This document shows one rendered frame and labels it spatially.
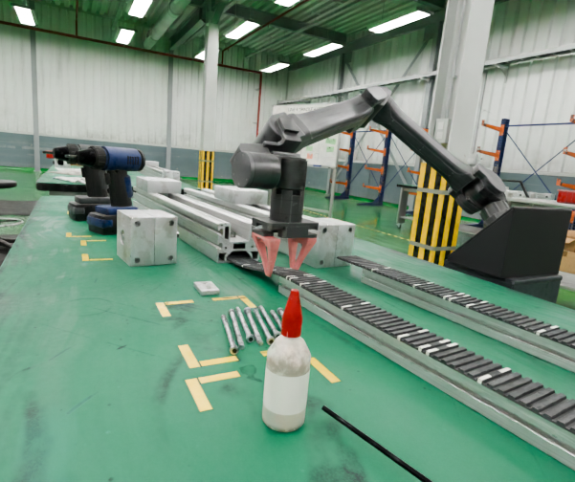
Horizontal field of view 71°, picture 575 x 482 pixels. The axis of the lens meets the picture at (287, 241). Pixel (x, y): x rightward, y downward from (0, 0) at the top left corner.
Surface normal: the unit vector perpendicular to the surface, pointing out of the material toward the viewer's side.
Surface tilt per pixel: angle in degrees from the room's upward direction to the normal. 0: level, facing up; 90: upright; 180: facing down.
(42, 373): 0
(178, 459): 0
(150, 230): 90
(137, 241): 90
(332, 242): 90
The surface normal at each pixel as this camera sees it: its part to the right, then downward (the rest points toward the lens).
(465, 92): 0.46, 0.21
